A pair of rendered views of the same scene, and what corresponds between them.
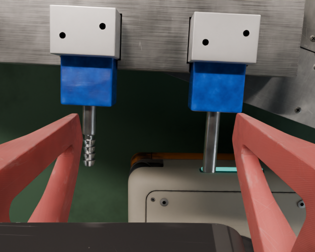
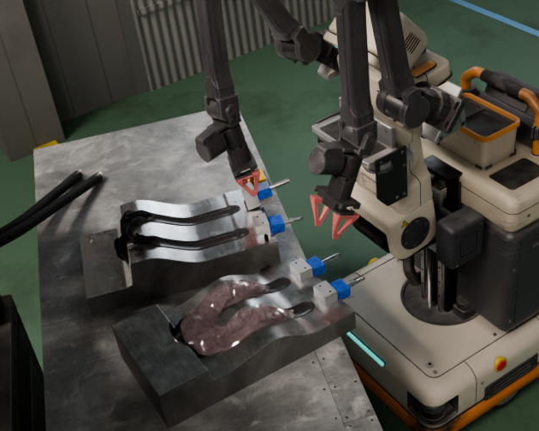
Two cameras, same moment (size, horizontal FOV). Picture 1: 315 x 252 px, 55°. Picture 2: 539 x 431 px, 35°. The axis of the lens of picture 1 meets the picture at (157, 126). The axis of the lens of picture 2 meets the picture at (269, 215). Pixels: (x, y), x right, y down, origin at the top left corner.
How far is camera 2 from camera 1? 1.95 m
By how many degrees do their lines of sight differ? 49
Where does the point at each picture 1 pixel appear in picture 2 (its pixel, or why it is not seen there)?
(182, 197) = (414, 357)
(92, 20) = (320, 288)
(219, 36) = (301, 266)
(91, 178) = not seen: outside the picture
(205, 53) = (308, 266)
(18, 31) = (340, 310)
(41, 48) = (340, 304)
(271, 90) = not seen: hidden behind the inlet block
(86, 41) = (327, 286)
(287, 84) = not seen: hidden behind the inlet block
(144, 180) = (426, 386)
